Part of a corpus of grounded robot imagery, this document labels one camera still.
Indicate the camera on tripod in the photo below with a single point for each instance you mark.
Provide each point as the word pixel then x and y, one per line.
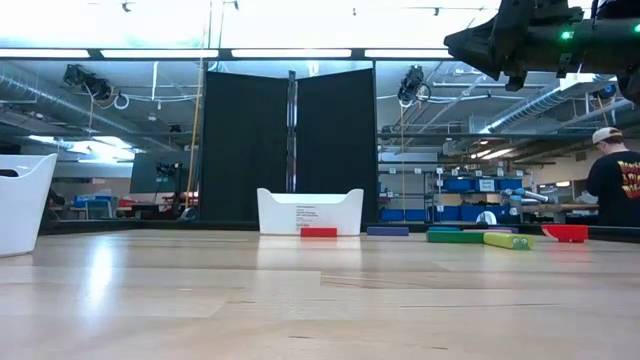
pixel 167 169

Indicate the black aluminium table frame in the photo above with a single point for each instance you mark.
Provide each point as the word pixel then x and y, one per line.
pixel 150 225

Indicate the blue storage bin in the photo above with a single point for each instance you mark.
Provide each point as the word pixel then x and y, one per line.
pixel 450 214
pixel 505 212
pixel 510 185
pixel 391 215
pixel 416 215
pixel 457 185

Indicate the white round fan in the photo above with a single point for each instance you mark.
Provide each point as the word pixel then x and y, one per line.
pixel 486 218

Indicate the person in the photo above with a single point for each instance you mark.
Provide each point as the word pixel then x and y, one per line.
pixel 615 185

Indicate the red arch block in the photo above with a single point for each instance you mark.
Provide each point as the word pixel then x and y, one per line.
pixel 565 232

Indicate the plain white plastic bin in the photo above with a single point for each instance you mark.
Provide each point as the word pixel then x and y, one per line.
pixel 25 215

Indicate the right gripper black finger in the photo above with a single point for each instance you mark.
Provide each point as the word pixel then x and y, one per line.
pixel 480 45

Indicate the dark monitor screen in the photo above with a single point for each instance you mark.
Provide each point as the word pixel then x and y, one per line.
pixel 145 175

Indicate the long green block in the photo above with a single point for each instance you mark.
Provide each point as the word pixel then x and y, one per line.
pixel 452 237

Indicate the person's white cap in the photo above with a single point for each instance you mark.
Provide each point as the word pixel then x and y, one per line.
pixel 605 134

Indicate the grey background robot arm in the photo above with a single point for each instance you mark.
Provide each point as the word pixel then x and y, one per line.
pixel 532 196

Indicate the lime block with eyes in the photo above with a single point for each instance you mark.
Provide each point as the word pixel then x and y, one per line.
pixel 502 241

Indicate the white bin with label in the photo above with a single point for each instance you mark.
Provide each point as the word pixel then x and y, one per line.
pixel 280 215

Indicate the black hanging equipment cluster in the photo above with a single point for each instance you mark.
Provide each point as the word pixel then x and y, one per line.
pixel 87 80
pixel 412 82

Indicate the black overhead frame beam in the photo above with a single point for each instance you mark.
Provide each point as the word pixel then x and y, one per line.
pixel 358 53

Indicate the metal screen hinge pole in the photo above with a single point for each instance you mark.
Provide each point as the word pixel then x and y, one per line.
pixel 292 130

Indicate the black screen panel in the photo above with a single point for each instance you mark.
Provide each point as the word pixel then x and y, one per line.
pixel 245 150
pixel 335 140

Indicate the white rectangular air duct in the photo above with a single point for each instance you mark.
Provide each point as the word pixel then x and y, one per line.
pixel 585 81

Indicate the silver ventilation duct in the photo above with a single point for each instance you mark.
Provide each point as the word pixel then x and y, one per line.
pixel 30 92
pixel 530 107

